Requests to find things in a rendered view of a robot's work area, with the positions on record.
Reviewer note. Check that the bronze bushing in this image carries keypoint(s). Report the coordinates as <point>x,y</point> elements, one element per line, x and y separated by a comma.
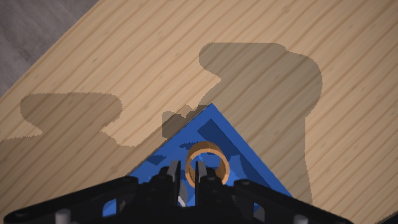
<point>201,147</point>

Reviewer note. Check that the blue crate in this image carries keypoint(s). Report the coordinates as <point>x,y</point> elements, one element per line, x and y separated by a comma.
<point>205,126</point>

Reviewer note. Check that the grey metal sleeve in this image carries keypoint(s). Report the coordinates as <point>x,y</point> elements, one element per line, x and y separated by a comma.
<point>183,195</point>
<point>260,214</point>

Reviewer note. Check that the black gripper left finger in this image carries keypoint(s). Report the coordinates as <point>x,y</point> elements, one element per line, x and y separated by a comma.
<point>87,204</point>

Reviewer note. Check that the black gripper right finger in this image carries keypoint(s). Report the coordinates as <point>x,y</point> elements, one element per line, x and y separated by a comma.
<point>214,196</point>

